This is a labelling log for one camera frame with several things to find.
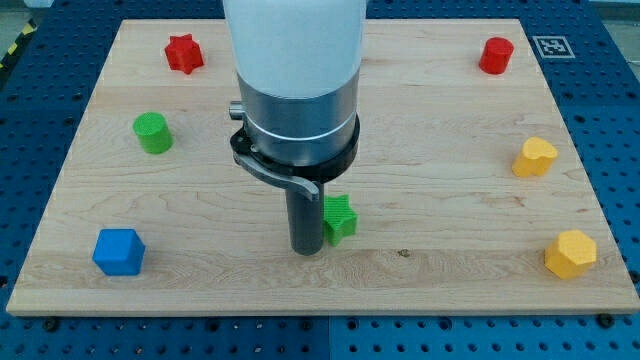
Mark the black clamp with grey lever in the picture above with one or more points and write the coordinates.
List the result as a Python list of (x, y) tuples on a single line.
[(304, 180)]

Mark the fiducial marker tag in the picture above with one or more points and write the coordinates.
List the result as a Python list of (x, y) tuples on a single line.
[(553, 47)]

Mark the wooden board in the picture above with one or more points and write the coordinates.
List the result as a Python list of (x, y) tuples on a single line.
[(444, 226)]

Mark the red cylinder block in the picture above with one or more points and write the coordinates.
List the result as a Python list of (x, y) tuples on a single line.
[(496, 55)]

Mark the blue cube block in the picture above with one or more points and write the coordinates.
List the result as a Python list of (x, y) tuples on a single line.
[(119, 252)]

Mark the green cylinder block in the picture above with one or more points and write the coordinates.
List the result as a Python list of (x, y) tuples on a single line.
[(152, 132)]

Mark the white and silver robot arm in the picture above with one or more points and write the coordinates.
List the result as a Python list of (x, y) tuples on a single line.
[(298, 64)]

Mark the green star block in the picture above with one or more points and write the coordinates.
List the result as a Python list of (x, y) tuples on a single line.
[(339, 219)]

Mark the yellow heart block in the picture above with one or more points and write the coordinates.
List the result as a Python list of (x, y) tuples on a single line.
[(535, 158)]

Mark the yellow hexagon block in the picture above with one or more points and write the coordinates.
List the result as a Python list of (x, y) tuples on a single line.
[(570, 254)]

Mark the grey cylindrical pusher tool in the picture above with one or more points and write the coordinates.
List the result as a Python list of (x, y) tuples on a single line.
[(305, 219)]

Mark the red star block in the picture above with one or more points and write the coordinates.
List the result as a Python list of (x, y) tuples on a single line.
[(183, 53)]

